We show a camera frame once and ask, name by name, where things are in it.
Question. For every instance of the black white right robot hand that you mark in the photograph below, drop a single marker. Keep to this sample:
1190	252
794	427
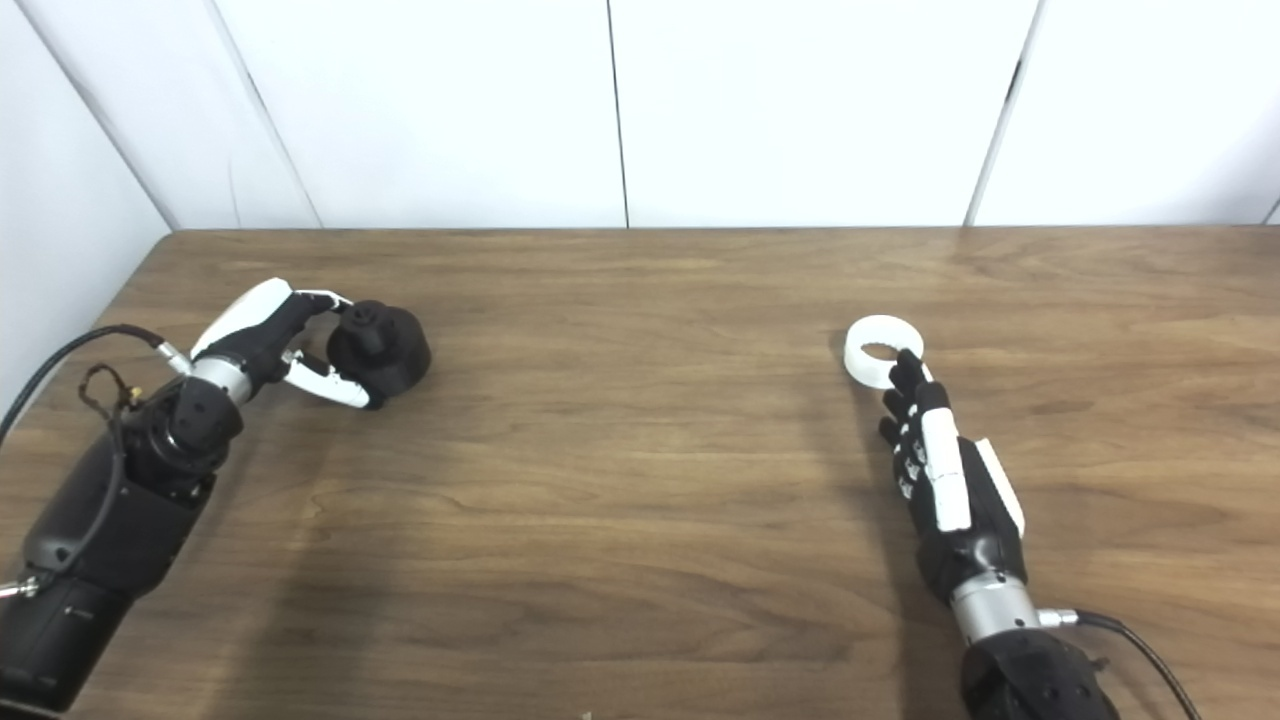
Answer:
975	545

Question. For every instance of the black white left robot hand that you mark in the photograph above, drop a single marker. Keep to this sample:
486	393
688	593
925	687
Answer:
255	335

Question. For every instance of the round black plastic part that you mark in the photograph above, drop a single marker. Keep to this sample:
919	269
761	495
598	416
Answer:
390	350

